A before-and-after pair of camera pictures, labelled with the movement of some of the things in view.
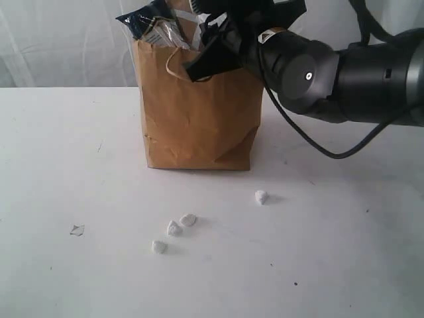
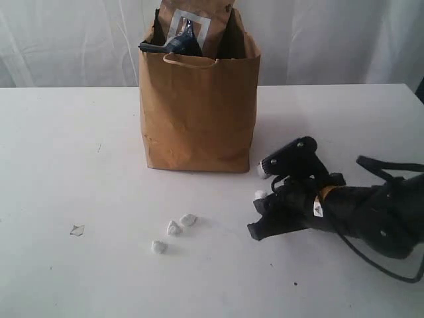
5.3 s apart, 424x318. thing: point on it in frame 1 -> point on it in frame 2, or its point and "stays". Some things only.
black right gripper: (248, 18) -> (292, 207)
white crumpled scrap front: (159, 247) stays
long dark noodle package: (138, 21) -> (186, 44)
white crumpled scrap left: (188, 219) stays
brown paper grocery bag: (205, 124) stays
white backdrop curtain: (82, 44) stays
